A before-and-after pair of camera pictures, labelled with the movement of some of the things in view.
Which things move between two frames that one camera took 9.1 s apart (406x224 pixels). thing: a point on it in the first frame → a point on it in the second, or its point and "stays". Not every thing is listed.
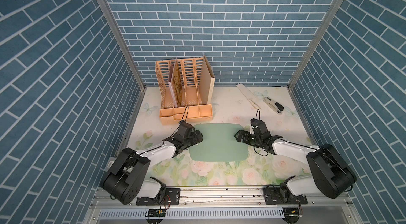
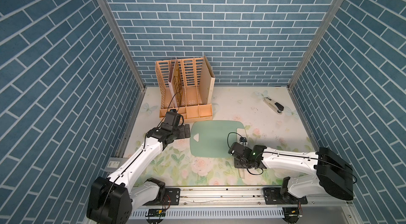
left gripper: [195, 140] → [182, 133]
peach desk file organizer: [185, 87] stays
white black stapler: [275, 106] stays
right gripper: [240, 132] → [236, 165]
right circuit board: [292, 214] stays
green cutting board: [219, 143] stays
